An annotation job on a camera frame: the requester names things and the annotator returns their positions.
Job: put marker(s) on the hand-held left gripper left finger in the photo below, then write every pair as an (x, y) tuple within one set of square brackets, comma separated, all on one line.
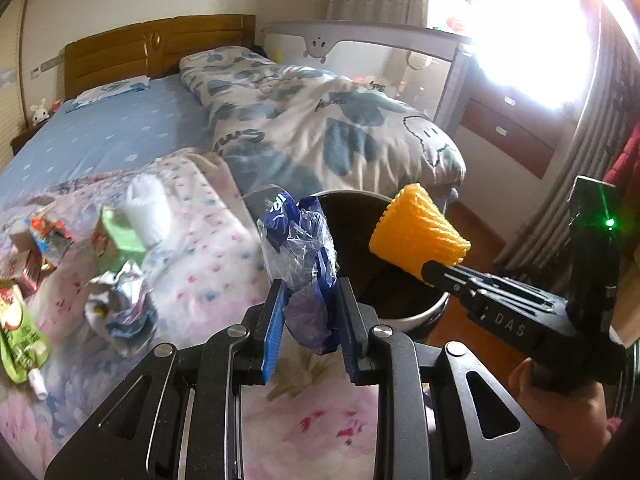
[(273, 332)]

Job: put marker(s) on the wooden headboard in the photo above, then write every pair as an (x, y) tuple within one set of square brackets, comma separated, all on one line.
[(200, 35)]

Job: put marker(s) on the red snack wrapper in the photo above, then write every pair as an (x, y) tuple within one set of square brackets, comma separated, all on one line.
[(47, 232)]

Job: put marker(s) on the brown drawer dresser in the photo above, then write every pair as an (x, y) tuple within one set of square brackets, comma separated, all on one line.
[(505, 130)]

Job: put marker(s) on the cream sliding door wardrobe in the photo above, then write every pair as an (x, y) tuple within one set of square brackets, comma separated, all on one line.
[(10, 105)]

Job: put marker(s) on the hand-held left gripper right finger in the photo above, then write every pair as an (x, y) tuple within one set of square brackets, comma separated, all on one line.
[(350, 332)]

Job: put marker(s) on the red and white carton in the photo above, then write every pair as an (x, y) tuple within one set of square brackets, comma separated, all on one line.
[(27, 272)]

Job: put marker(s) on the white wall switch panel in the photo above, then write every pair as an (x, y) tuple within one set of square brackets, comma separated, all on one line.
[(36, 72)]

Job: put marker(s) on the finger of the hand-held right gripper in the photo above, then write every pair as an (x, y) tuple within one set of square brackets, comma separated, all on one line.
[(445, 280), (500, 284)]

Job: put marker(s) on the grey mesh bed guard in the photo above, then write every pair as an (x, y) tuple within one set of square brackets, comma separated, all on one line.
[(380, 35)]

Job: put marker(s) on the blue bed sheet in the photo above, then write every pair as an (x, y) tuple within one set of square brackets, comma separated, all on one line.
[(125, 125)]

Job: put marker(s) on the round trash bin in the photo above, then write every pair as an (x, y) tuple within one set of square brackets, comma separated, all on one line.
[(350, 220)]

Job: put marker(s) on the white plush rabbit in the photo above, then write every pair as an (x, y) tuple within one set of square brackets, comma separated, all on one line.
[(39, 112)]

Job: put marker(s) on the silver foil wrapper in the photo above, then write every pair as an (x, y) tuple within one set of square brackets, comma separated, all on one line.
[(120, 305)]

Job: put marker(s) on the white paper box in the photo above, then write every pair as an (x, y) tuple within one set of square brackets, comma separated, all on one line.
[(20, 237)]

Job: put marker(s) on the yellow foam fruit net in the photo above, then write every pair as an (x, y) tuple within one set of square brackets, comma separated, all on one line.
[(415, 230)]

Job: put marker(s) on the red cloth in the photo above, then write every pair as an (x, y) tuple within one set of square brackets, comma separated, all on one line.
[(625, 165)]

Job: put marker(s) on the person's right hand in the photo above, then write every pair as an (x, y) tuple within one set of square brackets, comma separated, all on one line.
[(565, 410)]

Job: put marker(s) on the green spout pouch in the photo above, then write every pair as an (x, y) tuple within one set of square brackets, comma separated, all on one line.
[(17, 340)]

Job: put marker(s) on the blue and white pillow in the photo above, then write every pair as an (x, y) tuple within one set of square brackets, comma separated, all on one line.
[(107, 91)]

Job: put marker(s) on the green drink carton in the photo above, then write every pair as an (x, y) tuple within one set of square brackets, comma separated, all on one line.
[(112, 245)]

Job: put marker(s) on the dark wooden nightstand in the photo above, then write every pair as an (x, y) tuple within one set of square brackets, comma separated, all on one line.
[(20, 141)]

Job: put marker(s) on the pink floral blanket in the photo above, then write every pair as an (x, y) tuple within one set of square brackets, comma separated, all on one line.
[(210, 260)]

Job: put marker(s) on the blue clear plastic wrapper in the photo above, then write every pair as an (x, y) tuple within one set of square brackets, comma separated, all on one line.
[(295, 240)]

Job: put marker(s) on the white comforter with blue print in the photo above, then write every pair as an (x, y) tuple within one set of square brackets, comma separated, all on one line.
[(310, 120)]

